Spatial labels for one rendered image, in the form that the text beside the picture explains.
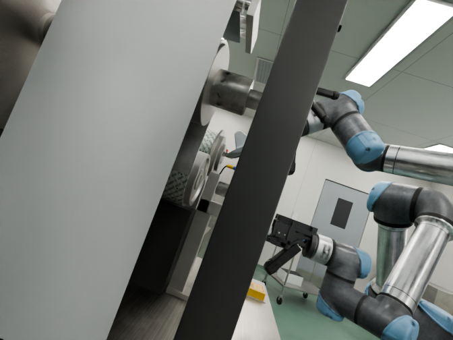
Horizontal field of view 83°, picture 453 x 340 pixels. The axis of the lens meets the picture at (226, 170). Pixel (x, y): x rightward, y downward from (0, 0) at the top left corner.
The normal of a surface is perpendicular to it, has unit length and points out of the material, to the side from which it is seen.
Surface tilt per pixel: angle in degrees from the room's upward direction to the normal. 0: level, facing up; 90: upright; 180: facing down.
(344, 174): 90
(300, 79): 90
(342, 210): 90
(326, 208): 90
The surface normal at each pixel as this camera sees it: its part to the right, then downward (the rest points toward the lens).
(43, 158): -0.05, -0.11
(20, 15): 0.94, 0.33
